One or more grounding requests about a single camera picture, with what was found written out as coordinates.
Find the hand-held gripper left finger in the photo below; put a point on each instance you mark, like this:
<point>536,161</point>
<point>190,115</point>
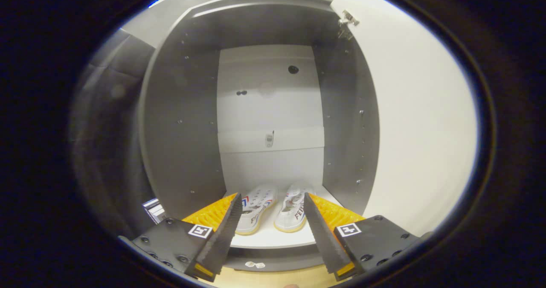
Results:
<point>224,237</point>

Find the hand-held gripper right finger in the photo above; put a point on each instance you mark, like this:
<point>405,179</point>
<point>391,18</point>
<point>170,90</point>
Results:
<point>322,237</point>

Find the white canvas shoe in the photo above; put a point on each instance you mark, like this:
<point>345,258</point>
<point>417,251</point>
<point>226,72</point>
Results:
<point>292,209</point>
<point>258,207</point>

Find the grey shoe cabinet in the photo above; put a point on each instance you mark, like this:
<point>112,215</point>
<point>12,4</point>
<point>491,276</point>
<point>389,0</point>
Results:
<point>183,130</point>

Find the white shoe cabinet door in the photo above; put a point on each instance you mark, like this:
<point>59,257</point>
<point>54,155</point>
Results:
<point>426,130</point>

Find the white cabinet shelf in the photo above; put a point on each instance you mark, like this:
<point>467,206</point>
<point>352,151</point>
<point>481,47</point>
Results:
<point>273,239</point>

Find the metal door hinge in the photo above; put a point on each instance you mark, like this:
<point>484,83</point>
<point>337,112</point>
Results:
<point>347,19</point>

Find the black backdrop cloth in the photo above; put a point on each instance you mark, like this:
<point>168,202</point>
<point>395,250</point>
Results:
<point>111,130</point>

